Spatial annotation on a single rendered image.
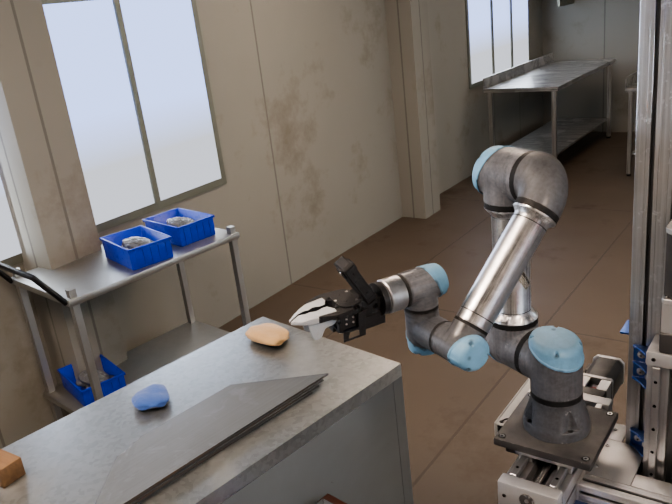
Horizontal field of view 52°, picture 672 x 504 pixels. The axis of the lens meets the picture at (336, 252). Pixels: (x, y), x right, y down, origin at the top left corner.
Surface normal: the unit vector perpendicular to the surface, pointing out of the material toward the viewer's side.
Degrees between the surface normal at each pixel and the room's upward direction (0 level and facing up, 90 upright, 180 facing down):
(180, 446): 0
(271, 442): 0
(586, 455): 0
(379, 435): 90
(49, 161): 90
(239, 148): 90
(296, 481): 90
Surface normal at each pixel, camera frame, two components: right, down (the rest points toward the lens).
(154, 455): -0.11, -0.93
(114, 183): 0.81, 0.11
